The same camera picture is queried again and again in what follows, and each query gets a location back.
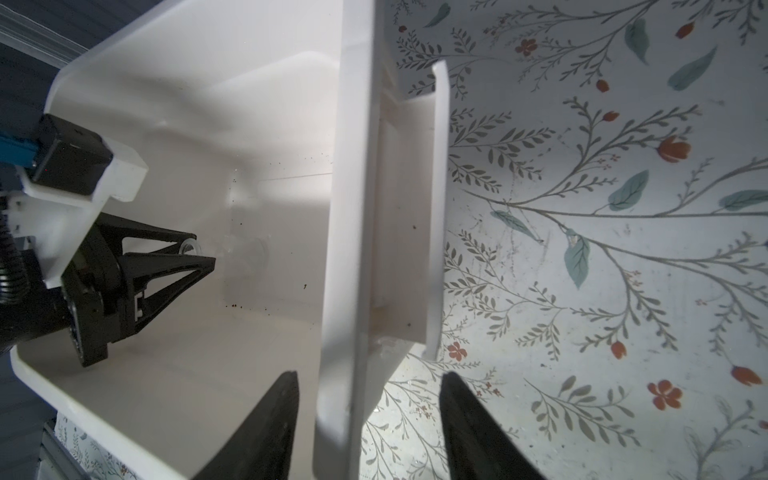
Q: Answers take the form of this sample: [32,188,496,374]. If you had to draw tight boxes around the white plastic storage bin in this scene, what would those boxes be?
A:
[9,1,450,479]

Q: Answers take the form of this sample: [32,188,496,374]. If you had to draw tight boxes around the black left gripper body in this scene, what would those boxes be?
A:
[1,224,120,367]

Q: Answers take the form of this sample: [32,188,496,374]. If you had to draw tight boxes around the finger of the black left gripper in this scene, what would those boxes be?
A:
[117,253,216,339]
[95,213,197,255]

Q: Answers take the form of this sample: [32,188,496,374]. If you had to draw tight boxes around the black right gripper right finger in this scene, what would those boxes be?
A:
[439,372,543,480]

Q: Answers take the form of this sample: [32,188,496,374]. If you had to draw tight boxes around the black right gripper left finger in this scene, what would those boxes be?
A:
[194,371,300,480]

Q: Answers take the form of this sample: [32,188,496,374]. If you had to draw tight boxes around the clear glass bottle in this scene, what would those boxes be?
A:
[179,238,202,256]

